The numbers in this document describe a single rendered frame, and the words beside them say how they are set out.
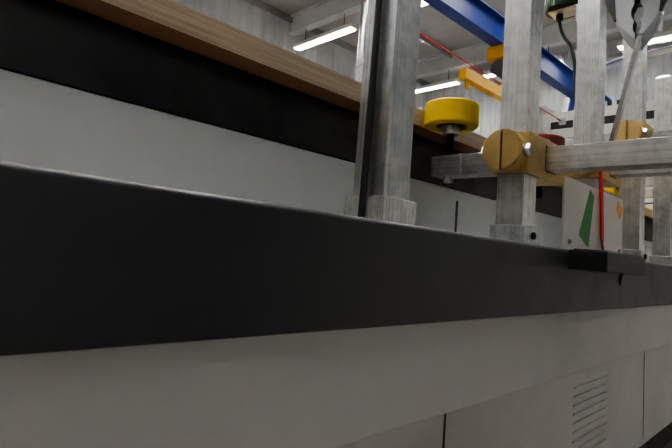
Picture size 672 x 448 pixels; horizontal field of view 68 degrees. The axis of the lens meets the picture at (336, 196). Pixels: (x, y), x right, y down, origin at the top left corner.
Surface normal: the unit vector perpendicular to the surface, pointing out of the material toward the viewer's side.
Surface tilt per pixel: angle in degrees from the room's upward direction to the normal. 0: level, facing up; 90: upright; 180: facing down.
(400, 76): 90
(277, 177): 90
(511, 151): 90
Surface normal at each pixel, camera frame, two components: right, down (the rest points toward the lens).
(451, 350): 0.71, -0.02
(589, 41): -0.70, -0.14
